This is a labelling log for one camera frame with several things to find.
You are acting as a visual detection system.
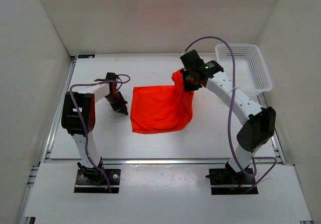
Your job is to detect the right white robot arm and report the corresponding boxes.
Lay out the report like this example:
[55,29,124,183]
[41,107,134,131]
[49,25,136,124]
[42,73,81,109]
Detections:
[180,50,276,184]

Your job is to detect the orange shorts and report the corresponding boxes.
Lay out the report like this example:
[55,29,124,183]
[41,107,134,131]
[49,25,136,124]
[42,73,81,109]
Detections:
[130,70,194,134]

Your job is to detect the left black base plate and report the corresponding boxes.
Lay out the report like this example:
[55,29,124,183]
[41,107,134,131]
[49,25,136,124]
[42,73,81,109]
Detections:
[74,169,121,194]

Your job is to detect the white plastic basket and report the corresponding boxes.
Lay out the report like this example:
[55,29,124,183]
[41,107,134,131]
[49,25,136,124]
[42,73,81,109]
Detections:
[230,43,273,96]

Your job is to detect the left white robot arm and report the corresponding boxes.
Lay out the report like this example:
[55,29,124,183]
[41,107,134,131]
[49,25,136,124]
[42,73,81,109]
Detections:
[61,72,130,186]

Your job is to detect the aluminium left rail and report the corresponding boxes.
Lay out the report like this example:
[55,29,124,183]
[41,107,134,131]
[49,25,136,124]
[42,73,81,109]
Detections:
[39,56,77,164]

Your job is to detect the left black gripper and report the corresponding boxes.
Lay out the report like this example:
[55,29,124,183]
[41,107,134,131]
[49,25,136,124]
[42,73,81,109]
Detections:
[105,91,127,115]

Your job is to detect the black corner label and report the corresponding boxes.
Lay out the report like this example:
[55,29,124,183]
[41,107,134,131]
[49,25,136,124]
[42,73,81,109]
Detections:
[78,54,95,59]

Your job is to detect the aluminium front rail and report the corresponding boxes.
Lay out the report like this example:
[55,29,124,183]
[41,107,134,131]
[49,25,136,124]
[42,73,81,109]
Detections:
[43,157,274,165]

